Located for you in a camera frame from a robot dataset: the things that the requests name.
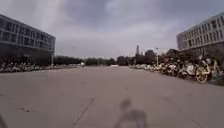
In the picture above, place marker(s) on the grey paved plaza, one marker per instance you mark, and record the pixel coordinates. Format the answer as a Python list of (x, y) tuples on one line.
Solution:
[(100, 86)]

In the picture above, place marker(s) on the row of trees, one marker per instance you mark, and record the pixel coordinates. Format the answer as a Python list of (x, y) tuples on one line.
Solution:
[(100, 61)]

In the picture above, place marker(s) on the distant slim tower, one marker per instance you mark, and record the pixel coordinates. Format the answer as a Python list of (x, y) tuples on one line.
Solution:
[(137, 50)]

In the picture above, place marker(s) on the row of parked bicycles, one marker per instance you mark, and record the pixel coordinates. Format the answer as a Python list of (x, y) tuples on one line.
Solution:
[(23, 67), (186, 70)]

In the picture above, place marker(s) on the dark grey glass-fronted building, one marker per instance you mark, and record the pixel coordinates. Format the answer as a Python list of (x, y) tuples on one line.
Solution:
[(23, 40)]

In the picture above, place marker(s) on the pale lamp pole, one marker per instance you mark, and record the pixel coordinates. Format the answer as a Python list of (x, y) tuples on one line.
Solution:
[(157, 58)]

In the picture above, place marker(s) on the pale grey building with window rows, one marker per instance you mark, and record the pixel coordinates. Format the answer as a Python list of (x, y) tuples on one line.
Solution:
[(203, 35)]

